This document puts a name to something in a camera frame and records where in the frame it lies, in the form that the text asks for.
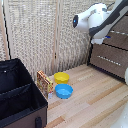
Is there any brown drawer front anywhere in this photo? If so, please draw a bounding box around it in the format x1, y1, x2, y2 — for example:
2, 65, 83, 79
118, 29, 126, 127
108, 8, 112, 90
99, 14, 128, 51
89, 42, 128, 81

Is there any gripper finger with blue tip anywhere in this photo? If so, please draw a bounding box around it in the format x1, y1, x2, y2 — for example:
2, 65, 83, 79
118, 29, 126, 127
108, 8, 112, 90
104, 34, 112, 40

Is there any yellow bowl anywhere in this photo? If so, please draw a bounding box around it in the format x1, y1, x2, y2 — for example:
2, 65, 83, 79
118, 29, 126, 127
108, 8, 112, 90
53, 71, 71, 85

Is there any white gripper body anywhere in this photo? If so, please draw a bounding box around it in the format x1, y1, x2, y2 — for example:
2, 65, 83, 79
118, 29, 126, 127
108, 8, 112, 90
90, 35, 105, 46

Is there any silver drawer handle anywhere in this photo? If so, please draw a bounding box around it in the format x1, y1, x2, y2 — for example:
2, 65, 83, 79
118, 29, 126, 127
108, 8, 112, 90
109, 29, 128, 37
96, 54, 122, 67

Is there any black fabric storage box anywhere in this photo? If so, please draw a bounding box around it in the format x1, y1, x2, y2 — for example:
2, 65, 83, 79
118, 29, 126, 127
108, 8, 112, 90
0, 58, 49, 128

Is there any blue bowl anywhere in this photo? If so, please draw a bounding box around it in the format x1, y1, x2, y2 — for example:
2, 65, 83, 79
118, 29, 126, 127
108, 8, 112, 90
54, 83, 74, 100

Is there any colourful cardboard food box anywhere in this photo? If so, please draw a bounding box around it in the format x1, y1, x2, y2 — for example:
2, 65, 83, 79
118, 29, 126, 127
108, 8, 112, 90
36, 70, 55, 100

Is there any dark brown drawer cabinet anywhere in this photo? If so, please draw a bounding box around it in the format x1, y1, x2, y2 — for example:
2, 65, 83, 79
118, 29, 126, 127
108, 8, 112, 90
86, 19, 128, 85

